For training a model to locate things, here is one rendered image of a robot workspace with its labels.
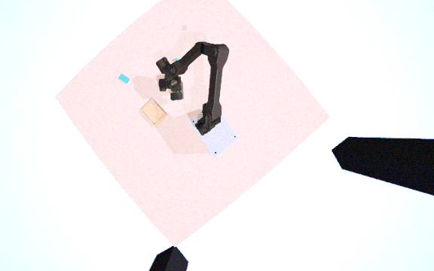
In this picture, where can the beige square tray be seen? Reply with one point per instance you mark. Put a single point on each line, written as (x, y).
(153, 112)

